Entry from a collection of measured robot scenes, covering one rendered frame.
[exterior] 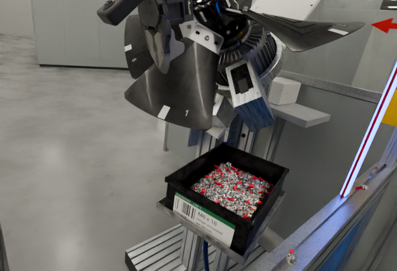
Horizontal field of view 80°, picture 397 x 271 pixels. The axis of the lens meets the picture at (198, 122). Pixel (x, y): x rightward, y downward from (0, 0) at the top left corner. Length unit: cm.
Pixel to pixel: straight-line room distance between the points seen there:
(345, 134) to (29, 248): 164
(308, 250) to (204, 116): 32
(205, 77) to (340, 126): 84
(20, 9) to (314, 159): 1215
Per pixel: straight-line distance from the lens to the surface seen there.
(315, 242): 43
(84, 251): 150
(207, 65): 62
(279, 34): 49
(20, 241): 164
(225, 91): 77
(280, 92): 117
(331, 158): 134
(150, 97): 57
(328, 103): 130
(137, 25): 88
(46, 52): 601
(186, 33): 77
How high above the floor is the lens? 112
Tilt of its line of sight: 20 degrees down
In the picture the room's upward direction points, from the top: 9 degrees clockwise
